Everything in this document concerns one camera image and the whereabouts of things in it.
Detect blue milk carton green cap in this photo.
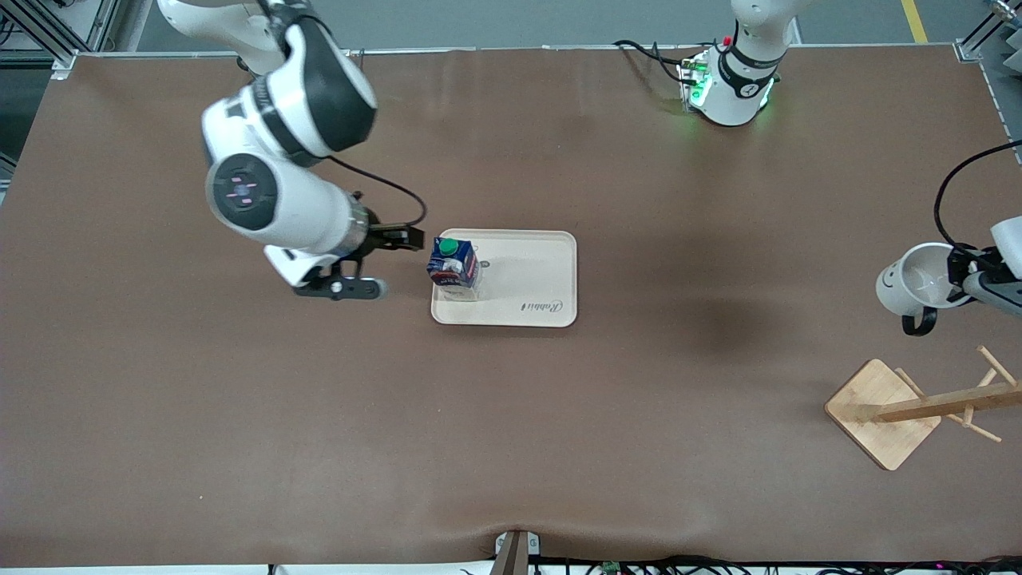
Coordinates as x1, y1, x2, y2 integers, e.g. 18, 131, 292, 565
426, 234, 482, 303

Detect white smiley mug black handle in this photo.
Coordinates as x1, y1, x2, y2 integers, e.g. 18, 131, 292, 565
875, 242, 971, 337

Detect wooden cup rack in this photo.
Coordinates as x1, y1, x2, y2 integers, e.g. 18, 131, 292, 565
824, 345, 1022, 472

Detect beige plastic tray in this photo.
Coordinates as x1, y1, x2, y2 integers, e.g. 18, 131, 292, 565
430, 229, 578, 328

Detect aluminium frame profile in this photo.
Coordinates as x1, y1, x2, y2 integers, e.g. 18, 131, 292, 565
0, 0, 121, 79
953, 0, 1022, 62

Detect black base power cables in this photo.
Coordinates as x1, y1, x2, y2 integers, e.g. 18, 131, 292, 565
612, 39, 689, 85

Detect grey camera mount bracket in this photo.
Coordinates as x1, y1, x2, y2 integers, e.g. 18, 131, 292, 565
490, 529, 542, 575

